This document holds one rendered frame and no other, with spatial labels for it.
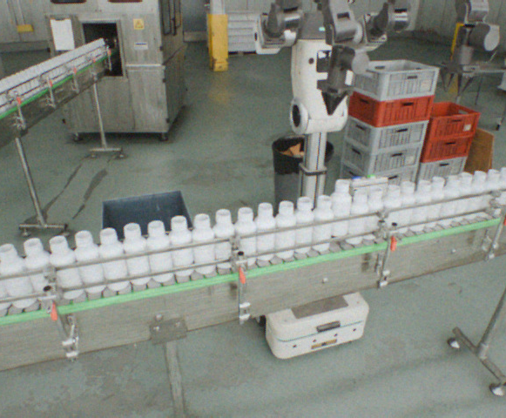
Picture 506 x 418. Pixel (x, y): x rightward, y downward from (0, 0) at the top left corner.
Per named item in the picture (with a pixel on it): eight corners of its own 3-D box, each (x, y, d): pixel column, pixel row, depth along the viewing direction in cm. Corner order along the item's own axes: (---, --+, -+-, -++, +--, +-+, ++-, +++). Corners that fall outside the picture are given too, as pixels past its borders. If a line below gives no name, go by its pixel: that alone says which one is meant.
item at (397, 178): (362, 200, 347) (367, 178, 336) (336, 181, 379) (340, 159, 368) (414, 188, 368) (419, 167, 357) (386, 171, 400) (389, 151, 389)
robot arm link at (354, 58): (351, 18, 108) (324, 23, 106) (377, 25, 100) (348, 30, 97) (349, 61, 116) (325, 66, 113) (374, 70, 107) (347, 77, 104)
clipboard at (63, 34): (56, 50, 407) (49, 17, 391) (77, 50, 407) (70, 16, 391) (54, 50, 403) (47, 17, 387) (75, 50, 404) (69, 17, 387)
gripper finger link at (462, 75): (456, 91, 127) (463, 63, 123) (473, 97, 121) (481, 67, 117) (441, 93, 125) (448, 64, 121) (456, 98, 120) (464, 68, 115)
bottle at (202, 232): (199, 278, 105) (196, 226, 97) (190, 266, 110) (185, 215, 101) (219, 270, 108) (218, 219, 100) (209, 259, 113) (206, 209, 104)
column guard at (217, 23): (212, 71, 809) (210, 14, 752) (207, 68, 841) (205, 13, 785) (230, 70, 820) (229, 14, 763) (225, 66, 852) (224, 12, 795)
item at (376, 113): (376, 128, 313) (381, 101, 302) (346, 113, 345) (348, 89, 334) (430, 120, 335) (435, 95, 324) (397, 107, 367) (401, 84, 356)
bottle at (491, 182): (470, 215, 135) (484, 172, 126) (472, 207, 139) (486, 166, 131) (488, 219, 132) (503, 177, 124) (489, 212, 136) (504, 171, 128)
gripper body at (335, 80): (338, 95, 112) (342, 69, 108) (314, 85, 119) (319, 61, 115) (354, 93, 115) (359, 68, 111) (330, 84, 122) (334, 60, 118)
